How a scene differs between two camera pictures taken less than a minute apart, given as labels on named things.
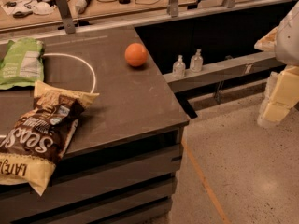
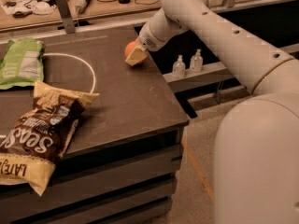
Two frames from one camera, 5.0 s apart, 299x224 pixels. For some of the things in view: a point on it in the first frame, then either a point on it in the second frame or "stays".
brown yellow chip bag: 32,147 stays
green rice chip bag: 21,63 stays
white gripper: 289,39 to 149,41
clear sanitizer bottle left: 178,68 stays
